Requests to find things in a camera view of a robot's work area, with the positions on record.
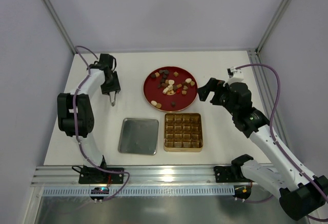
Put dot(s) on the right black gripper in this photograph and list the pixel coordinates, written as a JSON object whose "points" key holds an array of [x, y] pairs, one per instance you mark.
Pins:
{"points": [[216, 95]]}

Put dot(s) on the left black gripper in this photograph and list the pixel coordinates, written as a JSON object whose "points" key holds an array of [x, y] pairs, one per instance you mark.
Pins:
{"points": [[110, 88]]}

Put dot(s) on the silver metal tongs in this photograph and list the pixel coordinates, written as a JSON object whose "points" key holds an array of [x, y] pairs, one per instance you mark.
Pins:
{"points": [[113, 102]]}

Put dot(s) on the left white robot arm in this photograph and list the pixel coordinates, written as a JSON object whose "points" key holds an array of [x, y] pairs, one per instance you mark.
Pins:
{"points": [[75, 115]]}

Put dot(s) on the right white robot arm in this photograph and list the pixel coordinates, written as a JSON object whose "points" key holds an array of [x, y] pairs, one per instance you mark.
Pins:
{"points": [[298, 189]]}

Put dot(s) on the white swirl chocolate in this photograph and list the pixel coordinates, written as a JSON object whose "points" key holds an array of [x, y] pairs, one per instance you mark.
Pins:
{"points": [[188, 80]]}

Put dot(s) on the white square chocolate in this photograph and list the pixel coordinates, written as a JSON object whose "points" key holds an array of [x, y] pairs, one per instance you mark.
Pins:
{"points": [[167, 89]]}

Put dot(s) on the white heart chocolate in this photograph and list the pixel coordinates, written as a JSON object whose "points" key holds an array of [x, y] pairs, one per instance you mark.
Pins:
{"points": [[171, 82]]}

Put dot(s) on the gold chocolate box tray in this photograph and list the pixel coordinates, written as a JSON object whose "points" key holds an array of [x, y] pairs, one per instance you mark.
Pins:
{"points": [[183, 132]]}

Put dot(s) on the red round plate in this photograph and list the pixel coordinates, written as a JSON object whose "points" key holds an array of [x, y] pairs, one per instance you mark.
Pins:
{"points": [[151, 92]]}

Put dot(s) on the silver tin lid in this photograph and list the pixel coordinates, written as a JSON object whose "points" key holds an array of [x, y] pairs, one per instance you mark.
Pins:
{"points": [[139, 136]]}

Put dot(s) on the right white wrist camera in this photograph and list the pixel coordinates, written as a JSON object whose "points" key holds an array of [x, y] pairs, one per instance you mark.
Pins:
{"points": [[235, 75]]}

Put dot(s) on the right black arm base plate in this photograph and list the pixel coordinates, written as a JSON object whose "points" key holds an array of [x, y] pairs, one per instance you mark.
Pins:
{"points": [[223, 174]]}

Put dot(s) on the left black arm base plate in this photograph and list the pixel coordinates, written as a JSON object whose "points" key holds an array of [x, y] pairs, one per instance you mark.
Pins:
{"points": [[89, 175]]}

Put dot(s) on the aluminium front rail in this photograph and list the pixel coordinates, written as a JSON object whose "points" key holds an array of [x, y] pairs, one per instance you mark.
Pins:
{"points": [[148, 175]]}

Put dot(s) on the slotted grey cable duct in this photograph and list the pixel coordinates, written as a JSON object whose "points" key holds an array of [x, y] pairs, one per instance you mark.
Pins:
{"points": [[129, 191]]}

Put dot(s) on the left aluminium frame post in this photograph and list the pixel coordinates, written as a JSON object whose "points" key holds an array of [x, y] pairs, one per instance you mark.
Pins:
{"points": [[50, 8]]}

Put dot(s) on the aluminium frame post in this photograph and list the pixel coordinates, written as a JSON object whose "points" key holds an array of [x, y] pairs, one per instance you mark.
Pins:
{"points": [[50, 8], [278, 14]]}

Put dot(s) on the right aluminium frame post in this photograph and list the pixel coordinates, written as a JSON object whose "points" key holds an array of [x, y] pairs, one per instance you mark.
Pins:
{"points": [[278, 14]]}

